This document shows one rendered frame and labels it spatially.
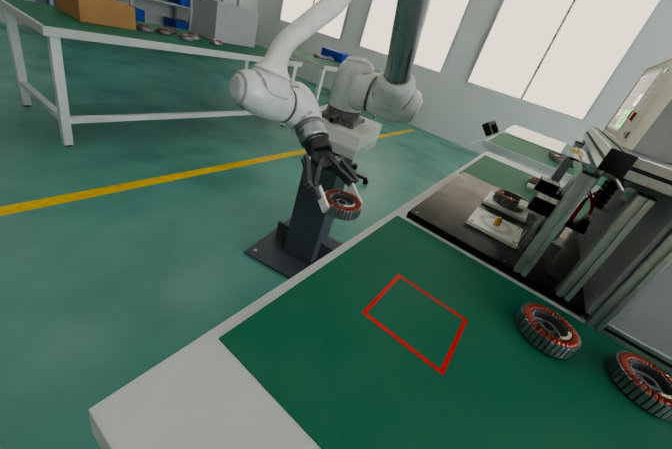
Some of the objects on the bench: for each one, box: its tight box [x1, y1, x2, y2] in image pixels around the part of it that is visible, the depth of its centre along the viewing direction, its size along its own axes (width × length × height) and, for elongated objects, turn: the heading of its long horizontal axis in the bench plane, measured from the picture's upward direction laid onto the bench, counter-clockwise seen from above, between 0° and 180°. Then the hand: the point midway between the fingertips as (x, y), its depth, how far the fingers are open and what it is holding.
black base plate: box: [406, 172, 585, 316], centre depth 108 cm, size 47×64×2 cm
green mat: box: [219, 215, 672, 449], centre depth 49 cm, size 94×61×1 cm, turn 27°
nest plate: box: [466, 207, 523, 249], centre depth 99 cm, size 15×15×1 cm
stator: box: [493, 189, 526, 212], centre depth 116 cm, size 11×11×4 cm
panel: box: [578, 180, 672, 315], centre depth 91 cm, size 1×66×30 cm, turn 117°
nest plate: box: [482, 191, 529, 223], centre depth 117 cm, size 15×15×1 cm
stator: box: [515, 302, 581, 359], centre depth 63 cm, size 11×11×4 cm
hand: (341, 202), depth 86 cm, fingers closed on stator, 11 cm apart
